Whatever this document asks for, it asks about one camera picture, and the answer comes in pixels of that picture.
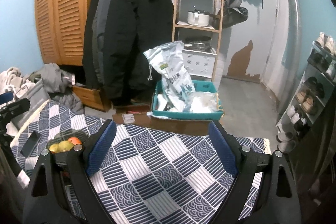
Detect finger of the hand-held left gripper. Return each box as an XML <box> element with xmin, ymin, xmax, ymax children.
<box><xmin>0</xmin><ymin>97</ymin><xmax>31</xmax><ymax>122</ymax></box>
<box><xmin>0</xmin><ymin>91</ymin><xmax>14</xmax><ymax>104</ymax></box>

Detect white cooking pot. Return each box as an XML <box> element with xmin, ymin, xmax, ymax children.
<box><xmin>187</xmin><ymin>10</ymin><xmax>214</xmax><ymax>27</ymax></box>

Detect black hooded coat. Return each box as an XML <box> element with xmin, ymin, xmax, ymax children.
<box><xmin>100</xmin><ymin>0</ymin><xmax>175</xmax><ymax>106</ymax></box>

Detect wooden drawer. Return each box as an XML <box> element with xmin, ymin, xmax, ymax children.
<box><xmin>72</xmin><ymin>85</ymin><xmax>112</xmax><ymax>112</ymax></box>

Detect dark cloth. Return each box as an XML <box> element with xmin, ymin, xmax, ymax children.
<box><xmin>289</xmin><ymin>119</ymin><xmax>336</xmax><ymax>203</ymax></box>

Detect black smartphone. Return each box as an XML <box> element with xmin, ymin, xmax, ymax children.
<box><xmin>20</xmin><ymin>131</ymin><xmax>42</xmax><ymax>157</ymax></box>

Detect pale shoe rack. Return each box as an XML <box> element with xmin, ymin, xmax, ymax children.
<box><xmin>276</xmin><ymin>40</ymin><xmax>336</xmax><ymax>140</ymax></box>

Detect shoe rack with shoes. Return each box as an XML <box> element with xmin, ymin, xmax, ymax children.
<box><xmin>276</xmin><ymin>32</ymin><xmax>336</xmax><ymax>152</ymax></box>

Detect white door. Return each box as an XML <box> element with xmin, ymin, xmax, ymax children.
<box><xmin>226</xmin><ymin>0</ymin><xmax>280</xmax><ymax>83</ymax></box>

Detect grey fabric bag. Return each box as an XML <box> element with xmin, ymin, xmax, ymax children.
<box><xmin>12</xmin><ymin>78</ymin><xmax>51</xmax><ymax>130</ymax></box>

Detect flat cardboard piece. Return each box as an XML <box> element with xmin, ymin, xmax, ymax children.
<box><xmin>112</xmin><ymin>112</ymin><xmax>151</xmax><ymax>125</ymax></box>

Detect teal plastic basket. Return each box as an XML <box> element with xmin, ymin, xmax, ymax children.
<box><xmin>151</xmin><ymin>80</ymin><xmax>224</xmax><ymax>121</ymax></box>

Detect white printed rice bag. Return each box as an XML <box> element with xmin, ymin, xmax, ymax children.
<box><xmin>143</xmin><ymin>41</ymin><xmax>196</xmax><ymax>112</ymax></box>

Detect grey hanging bag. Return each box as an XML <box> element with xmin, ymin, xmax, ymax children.
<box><xmin>215</xmin><ymin>0</ymin><xmax>248</xmax><ymax>29</ymax></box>

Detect dark grey jacket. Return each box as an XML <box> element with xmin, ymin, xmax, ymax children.
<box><xmin>82</xmin><ymin>0</ymin><xmax>116</xmax><ymax>89</ymax></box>

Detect white fleece cloth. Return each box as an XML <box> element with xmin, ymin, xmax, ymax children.
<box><xmin>0</xmin><ymin>67</ymin><xmax>34</xmax><ymax>94</ymax></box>

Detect wooden shelf rack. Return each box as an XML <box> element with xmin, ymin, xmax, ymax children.
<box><xmin>172</xmin><ymin>0</ymin><xmax>225</xmax><ymax>81</ymax></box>

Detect wooden louvred wardrobe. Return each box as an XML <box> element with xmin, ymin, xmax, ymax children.
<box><xmin>34</xmin><ymin>0</ymin><xmax>111</xmax><ymax>67</ymax></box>

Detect blue white patterned tablecloth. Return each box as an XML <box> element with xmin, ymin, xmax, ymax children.
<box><xmin>10</xmin><ymin>99</ymin><xmax>271</xmax><ymax>224</ymax></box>

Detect clear glass plate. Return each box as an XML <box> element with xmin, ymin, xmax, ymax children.
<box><xmin>46</xmin><ymin>129</ymin><xmax>91</xmax><ymax>155</ymax></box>

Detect cardboard box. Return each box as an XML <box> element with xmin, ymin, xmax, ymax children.
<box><xmin>147</xmin><ymin>112</ymin><xmax>218</xmax><ymax>136</ymax></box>

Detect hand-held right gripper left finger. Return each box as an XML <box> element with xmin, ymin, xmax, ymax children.
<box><xmin>22</xmin><ymin>119</ymin><xmax>117</xmax><ymax>224</ymax></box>

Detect steel steamer pot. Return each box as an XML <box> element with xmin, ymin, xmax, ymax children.
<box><xmin>184</xmin><ymin>36</ymin><xmax>212</xmax><ymax>52</ymax></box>

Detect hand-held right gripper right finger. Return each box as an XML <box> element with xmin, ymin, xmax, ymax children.
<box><xmin>207</xmin><ymin>120</ymin><xmax>302</xmax><ymax>224</ymax></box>

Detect clear plastic bags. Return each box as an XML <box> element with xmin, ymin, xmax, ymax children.
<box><xmin>184</xmin><ymin>91</ymin><xmax>219</xmax><ymax>113</ymax></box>

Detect grey clothing heap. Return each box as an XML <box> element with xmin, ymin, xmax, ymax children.
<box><xmin>31</xmin><ymin>63</ymin><xmax>84</xmax><ymax>110</ymax></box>

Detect white patterned box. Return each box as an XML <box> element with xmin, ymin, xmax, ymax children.
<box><xmin>182</xmin><ymin>48</ymin><xmax>217</xmax><ymax>77</ymax></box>

